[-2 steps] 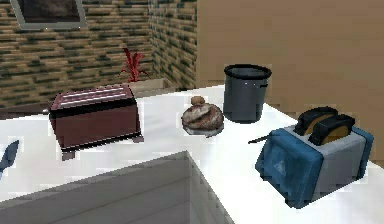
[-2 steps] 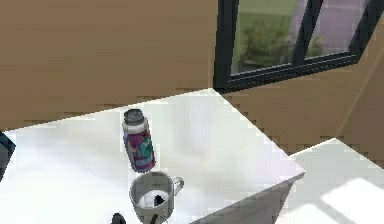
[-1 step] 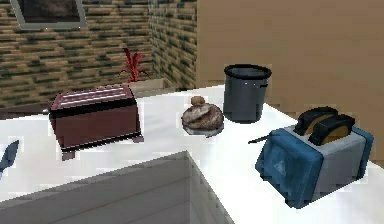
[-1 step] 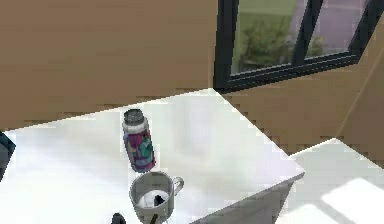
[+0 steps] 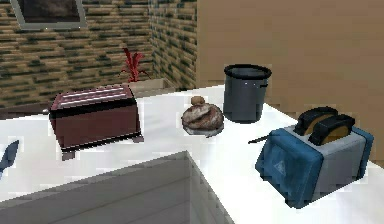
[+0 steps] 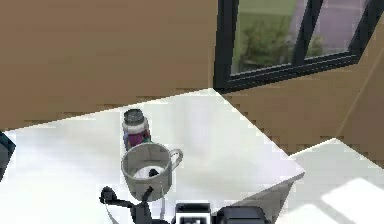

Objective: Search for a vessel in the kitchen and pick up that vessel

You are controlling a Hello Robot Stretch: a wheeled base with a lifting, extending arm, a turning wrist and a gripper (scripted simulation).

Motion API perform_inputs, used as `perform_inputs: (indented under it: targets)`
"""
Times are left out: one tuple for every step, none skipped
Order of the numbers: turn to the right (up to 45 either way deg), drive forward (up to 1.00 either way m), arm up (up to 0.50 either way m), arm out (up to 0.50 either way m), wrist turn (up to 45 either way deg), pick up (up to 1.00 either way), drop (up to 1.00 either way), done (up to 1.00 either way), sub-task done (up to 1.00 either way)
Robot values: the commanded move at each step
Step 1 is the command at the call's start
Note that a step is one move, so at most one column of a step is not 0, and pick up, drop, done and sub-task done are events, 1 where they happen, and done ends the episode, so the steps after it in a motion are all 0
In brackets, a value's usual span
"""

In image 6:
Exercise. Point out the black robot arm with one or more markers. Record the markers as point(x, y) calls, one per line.
point(240, 216)

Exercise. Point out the dark grey angular object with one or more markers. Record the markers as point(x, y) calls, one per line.
point(5, 153)

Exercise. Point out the purple bottle with grey lid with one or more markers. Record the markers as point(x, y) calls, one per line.
point(136, 128)

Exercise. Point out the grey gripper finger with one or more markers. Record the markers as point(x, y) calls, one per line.
point(148, 194)
point(108, 194)

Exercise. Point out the grey mug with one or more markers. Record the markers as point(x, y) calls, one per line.
point(156, 188)

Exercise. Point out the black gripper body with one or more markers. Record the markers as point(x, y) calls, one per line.
point(142, 215)

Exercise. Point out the black framed window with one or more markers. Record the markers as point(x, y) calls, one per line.
point(224, 43)

